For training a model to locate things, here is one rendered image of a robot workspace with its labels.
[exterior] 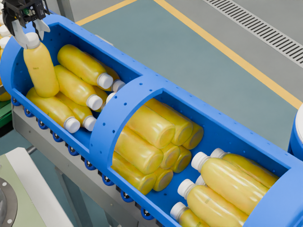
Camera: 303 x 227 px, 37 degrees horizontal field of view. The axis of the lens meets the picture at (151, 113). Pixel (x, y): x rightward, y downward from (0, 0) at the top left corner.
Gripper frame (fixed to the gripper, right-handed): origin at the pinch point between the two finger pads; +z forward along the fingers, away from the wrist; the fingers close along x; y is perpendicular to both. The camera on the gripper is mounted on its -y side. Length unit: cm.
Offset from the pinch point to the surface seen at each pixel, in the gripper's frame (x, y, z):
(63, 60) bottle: 8.1, -1.9, 13.2
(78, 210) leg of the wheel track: -2, -7, 89
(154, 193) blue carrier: 0, 42, 28
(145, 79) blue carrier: 10.5, 31.1, 2.7
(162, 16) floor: 151, -112, 124
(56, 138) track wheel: -5.4, 6.5, 29.7
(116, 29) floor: 119, -127, 124
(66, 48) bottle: 10.8, -3.1, 11.3
